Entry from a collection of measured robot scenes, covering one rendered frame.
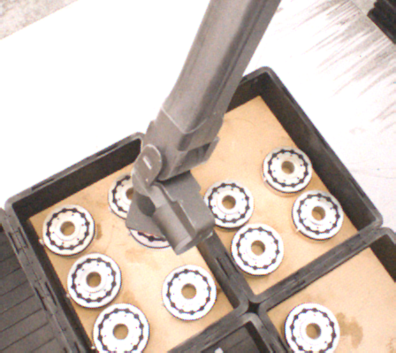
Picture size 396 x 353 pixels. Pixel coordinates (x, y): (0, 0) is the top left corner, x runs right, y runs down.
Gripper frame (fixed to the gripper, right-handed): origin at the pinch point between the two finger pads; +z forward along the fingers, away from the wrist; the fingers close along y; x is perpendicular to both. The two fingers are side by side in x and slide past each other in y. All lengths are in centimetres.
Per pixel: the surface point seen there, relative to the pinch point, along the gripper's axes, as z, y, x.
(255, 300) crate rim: 11.1, -7.5, -19.8
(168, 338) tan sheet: 21.1, -17.2, -6.6
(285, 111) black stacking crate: 16.4, 32.4, -18.2
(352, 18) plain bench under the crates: 36, 75, -32
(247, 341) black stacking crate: 21.0, -13.9, -21.0
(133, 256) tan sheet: 21.7, -4.1, 4.4
